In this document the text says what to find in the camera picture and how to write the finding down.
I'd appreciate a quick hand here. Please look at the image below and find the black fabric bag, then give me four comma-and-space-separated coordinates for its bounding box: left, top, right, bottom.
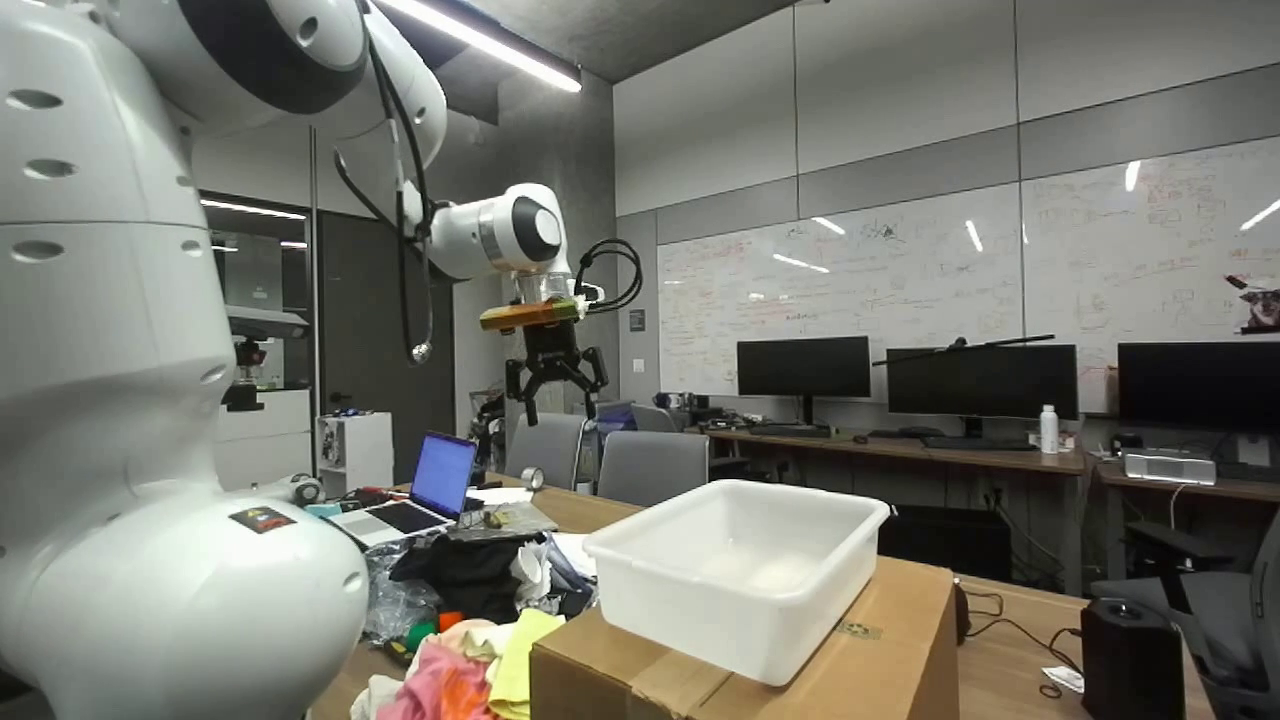
392, 532, 553, 626

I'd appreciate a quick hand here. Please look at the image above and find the white plastic box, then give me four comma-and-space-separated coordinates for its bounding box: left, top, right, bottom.
581, 475, 893, 693

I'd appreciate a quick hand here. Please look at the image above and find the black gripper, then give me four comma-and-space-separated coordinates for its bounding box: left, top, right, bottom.
499, 321, 616, 433

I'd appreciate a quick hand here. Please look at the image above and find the white cabinet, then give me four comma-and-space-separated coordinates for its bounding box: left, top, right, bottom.
214, 387, 318, 492

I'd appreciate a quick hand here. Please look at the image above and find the black computer monitor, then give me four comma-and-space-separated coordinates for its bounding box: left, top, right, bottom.
735, 334, 875, 433
1118, 341, 1280, 437
884, 341, 1084, 447

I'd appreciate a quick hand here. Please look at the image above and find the white cloth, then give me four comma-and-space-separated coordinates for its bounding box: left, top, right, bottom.
350, 674, 414, 720

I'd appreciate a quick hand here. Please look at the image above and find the bright ceiling light strip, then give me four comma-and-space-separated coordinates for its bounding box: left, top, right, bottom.
376, 0, 589, 98
197, 196, 311, 227

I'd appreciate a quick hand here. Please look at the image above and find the white wall whiteboard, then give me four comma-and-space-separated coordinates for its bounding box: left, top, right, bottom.
651, 131, 1280, 404

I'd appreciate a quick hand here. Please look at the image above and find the brown cardboard box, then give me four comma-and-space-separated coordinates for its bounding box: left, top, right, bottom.
529, 557, 963, 720

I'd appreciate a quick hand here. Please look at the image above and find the gray office chair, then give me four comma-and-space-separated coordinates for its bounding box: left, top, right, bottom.
511, 409, 601, 498
591, 430, 716, 513
1125, 513, 1280, 720

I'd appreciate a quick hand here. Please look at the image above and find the gray desktop device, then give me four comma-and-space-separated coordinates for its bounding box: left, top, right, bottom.
1120, 447, 1222, 490

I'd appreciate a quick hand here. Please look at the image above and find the black cylinder speaker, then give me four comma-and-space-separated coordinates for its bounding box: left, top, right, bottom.
1081, 591, 1192, 720

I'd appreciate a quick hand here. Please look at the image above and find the peach cloth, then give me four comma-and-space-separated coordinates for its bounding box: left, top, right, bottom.
419, 617, 469, 658

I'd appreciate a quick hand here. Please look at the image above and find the small white adapter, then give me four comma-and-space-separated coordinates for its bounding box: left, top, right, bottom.
1037, 660, 1090, 702

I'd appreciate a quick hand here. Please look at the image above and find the pink red cloth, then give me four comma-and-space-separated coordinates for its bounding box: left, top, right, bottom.
438, 660, 499, 720

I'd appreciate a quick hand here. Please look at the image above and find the black keyboard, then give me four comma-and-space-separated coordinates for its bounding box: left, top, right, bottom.
916, 430, 1031, 456

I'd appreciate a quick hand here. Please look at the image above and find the gray flat tray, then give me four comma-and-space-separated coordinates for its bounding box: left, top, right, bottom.
447, 500, 564, 548

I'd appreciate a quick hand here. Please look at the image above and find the light green cloth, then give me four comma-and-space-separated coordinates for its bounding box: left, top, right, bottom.
455, 613, 529, 667

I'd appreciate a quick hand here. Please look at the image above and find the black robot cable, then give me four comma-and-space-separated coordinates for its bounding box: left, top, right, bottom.
331, 25, 648, 364

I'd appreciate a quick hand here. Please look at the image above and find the silver laptop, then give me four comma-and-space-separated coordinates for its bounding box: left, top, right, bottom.
325, 433, 484, 552

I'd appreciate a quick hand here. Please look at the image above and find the black lab machine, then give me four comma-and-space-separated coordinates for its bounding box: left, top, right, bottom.
218, 302, 311, 415

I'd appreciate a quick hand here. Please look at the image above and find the white computer tower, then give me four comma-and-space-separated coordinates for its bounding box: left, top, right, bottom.
318, 409, 401, 500

